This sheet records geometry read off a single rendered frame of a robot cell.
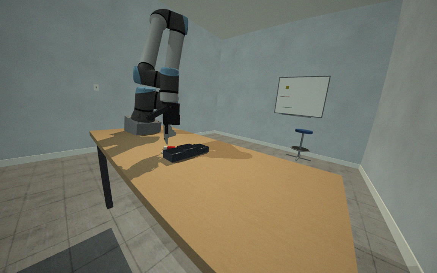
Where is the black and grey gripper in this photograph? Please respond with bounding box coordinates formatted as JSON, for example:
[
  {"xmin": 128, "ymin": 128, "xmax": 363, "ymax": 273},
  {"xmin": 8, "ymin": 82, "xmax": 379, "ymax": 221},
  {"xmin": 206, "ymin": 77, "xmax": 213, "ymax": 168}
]
[{"xmin": 162, "ymin": 102, "xmax": 180, "ymax": 144}]

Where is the dark grey rack of bins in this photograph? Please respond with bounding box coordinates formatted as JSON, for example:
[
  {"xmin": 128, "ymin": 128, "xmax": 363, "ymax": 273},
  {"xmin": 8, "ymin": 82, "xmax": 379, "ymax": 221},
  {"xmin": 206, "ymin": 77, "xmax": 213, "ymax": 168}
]
[{"xmin": 163, "ymin": 144, "xmax": 209, "ymax": 163}]

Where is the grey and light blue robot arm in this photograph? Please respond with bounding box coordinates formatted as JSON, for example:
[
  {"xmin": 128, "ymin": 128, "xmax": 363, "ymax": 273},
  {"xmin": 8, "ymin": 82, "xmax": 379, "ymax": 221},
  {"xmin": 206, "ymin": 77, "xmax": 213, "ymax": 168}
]
[{"xmin": 131, "ymin": 9, "xmax": 188, "ymax": 122}]

